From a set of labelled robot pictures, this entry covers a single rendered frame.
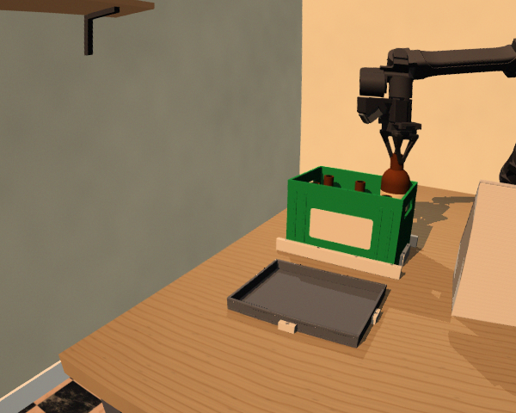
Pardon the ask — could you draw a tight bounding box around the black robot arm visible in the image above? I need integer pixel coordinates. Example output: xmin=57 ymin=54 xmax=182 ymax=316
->
xmin=357 ymin=38 xmax=516 ymax=185

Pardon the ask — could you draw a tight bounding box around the green plastic crate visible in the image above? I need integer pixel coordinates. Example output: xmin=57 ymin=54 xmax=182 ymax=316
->
xmin=286 ymin=166 xmax=418 ymax=265

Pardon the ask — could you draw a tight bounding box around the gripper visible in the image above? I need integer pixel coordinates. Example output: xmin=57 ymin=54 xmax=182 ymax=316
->
xmin=378 ymin=99 xmax=421 ymax=164

